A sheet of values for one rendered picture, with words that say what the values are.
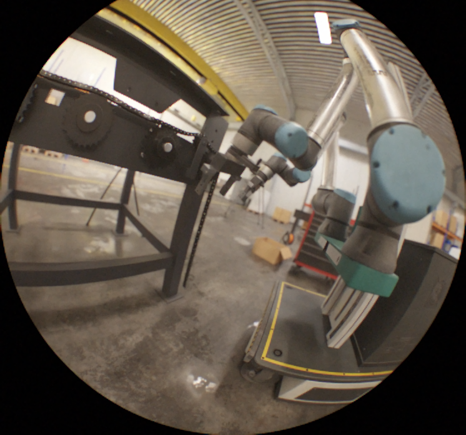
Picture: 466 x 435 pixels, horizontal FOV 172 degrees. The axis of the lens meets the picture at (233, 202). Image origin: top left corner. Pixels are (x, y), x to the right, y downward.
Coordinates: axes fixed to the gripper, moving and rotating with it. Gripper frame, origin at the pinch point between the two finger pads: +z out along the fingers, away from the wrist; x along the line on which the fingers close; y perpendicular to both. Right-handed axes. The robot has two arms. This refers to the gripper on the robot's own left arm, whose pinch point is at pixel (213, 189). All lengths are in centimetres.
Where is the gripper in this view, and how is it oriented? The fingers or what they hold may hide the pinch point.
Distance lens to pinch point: 57.0
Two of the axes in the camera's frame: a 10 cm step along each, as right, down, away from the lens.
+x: -5.4, 0.0, -8.4
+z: -5.6, 7.5, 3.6
